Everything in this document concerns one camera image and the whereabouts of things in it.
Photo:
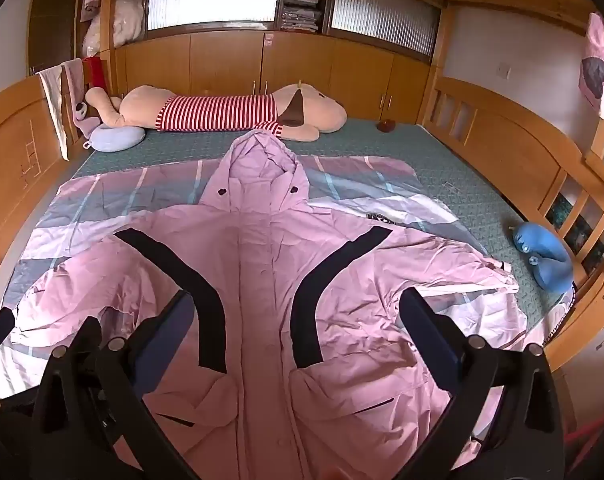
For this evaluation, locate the wooden bed frame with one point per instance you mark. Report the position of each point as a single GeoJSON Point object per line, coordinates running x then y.
{"type": "Point", "coordinates": [496, 135]}

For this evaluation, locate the large plush toy striped shirt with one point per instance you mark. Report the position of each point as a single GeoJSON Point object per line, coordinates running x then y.
{"type": "Point", "coordinates": [207, 110]}

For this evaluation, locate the red hanging cloth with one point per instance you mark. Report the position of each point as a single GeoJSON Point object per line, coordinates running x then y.
{"type": "Point", "coordinates": [96, 71]}

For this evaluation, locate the small brown round item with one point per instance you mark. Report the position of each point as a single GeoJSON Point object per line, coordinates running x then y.
{"type": "Point", "coordinates": [385, 125]}

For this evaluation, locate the pink hooded jacket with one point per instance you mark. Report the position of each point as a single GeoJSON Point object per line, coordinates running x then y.
{"type": "Point", "coordinates": [262, 270]}

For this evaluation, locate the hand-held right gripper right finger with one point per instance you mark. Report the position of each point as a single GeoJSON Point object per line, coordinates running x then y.
{"type": "Point", "coordinates": [431, 330]}

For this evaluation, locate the green patterned mattress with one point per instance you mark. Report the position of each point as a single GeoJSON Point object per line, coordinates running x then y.
{"type": "Point", "coordinates": [456, 160]}

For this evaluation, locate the pink hanging garment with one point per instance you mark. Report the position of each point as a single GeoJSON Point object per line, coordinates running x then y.
{"type": "Point", "coordinates": [599, 65]}

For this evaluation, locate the stack of folded clothes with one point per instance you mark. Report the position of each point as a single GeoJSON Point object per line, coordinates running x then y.
{"type": "Point", "coordinates": [302, 19]}

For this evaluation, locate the white hanging towel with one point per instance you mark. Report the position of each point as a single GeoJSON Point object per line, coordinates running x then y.
{"type": "Point", "coordinates": [54, 105]}

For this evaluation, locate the wooden wall cabinet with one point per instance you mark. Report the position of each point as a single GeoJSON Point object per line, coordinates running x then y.
{"type": "Point", "coordinates": [222, 65]}

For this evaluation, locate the lavender neck pillow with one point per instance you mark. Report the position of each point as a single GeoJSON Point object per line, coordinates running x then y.
{"type": "Point", "coordinates": [114, 137]}

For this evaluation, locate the pink bagged bedding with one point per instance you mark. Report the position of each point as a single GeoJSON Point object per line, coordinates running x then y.
{"type": "Point", "coordinates": [93, 5]}

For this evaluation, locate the striped pink grey bed sheet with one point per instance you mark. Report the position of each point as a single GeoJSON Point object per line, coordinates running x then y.
{"type": "Point", "coordinates": [357, 185]}

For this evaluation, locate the white bagged bedding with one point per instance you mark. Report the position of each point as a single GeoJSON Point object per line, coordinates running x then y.
{"type": "Point", "coordinates": [128, 17]}

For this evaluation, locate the small purple plush bear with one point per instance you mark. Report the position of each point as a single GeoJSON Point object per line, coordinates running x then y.
{"type": "Point", "coordinates": [84, 117]}

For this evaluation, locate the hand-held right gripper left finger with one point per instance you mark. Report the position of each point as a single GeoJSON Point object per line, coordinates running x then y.
{"type": "Point", "coordinates": [164, 337]}

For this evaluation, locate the blue plush toy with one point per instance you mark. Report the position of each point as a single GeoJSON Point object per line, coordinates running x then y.
{"type": "Point", "coordinates": [546, 260]}

